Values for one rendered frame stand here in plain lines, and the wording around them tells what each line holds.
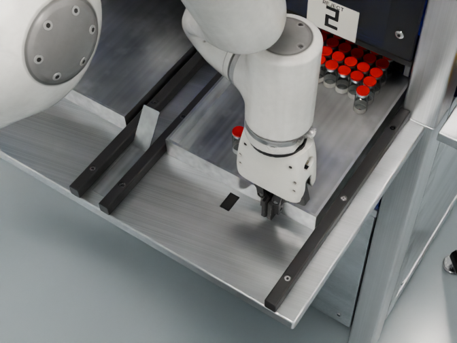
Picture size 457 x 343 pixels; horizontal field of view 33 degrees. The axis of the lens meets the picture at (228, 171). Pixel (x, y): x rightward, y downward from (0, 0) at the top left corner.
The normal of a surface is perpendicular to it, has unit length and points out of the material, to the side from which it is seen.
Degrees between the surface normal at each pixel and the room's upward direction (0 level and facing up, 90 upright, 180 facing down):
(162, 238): 0
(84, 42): 90
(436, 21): 90
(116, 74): 0
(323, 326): 0
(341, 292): 90
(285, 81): 89
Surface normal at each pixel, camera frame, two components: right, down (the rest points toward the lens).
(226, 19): 0.04, 0.93
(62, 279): -0.03, -0.59
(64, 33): 0.75, 0.37
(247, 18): 0.42, 0.80
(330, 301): -0.55, 0.68
